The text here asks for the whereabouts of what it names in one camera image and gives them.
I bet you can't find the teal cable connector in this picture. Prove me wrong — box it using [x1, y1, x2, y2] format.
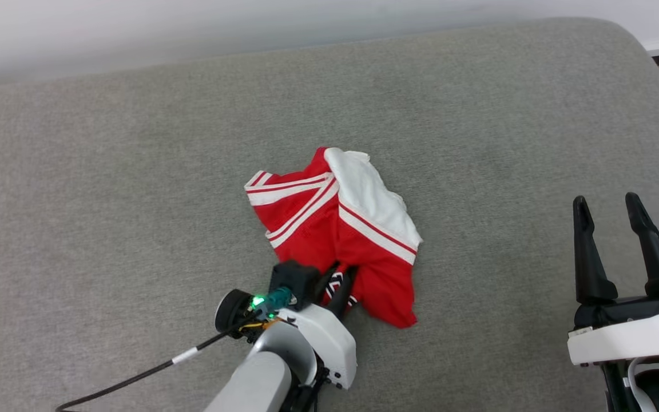
[251, 286, 294, 319]

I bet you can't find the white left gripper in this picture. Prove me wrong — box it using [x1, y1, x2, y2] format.
[276, 262, 359, 391]

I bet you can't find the thin black cable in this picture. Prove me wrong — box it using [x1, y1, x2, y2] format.
[55, 320, 257, 412]

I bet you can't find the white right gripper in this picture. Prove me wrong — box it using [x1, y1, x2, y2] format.
[567, 192, 659, 367]

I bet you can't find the red and white basketball jersey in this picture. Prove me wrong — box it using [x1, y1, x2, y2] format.
[244, 146, 423, 329]

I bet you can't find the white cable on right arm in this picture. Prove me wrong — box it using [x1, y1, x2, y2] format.
[627, 358, 659, 412]

